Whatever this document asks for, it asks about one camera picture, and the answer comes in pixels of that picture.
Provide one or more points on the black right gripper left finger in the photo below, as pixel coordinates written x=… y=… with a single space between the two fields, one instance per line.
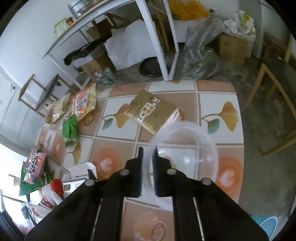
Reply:
x=94 y=210

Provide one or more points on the blue plastic trash basket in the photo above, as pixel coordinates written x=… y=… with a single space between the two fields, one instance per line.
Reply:
x=268 y=224

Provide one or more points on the yellow plastic bag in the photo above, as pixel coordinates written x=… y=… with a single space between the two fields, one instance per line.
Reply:
x=187 y=10

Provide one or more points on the wooden chair dark seat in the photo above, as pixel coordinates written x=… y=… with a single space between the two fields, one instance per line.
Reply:
x=282 y=75

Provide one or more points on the cardboard box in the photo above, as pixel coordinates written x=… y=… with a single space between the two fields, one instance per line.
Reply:
x=232 y=49

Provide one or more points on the metal pot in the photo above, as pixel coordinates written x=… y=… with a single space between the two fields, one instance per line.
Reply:
x=79 y=7

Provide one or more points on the small green snack bag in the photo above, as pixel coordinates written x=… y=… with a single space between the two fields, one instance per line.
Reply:
x=70 y=131

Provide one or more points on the white blue medicine box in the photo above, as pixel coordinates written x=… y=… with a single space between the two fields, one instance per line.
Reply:
x=77 y=176

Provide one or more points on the gold snack bag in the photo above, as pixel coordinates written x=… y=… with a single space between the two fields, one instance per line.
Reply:
x=57 y=109

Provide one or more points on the small wooden stool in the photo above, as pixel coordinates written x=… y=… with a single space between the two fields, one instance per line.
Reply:
x=47 y=92

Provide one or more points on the white paper sheet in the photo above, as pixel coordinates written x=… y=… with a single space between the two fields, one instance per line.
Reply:
x=130 y=46

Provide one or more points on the orange snack bag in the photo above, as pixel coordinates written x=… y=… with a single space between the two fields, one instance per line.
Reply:
x=84 y=102

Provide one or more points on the clear plastic cup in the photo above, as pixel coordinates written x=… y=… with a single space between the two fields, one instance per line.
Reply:
x=189 y=148

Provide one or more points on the white plastic bags pile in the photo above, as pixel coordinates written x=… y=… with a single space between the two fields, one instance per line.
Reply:
x=242 y=27

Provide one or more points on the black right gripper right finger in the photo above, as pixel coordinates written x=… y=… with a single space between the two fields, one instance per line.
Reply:
x=202 y=211

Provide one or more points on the grey plastic bag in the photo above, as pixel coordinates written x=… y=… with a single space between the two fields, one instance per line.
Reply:
x=197 y=61

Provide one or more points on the pink purple chip bag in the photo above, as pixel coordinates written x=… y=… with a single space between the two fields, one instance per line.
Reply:
x=34 y=166

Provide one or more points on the patterned tablecloth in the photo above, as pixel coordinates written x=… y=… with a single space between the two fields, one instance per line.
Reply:
x=108 y=138

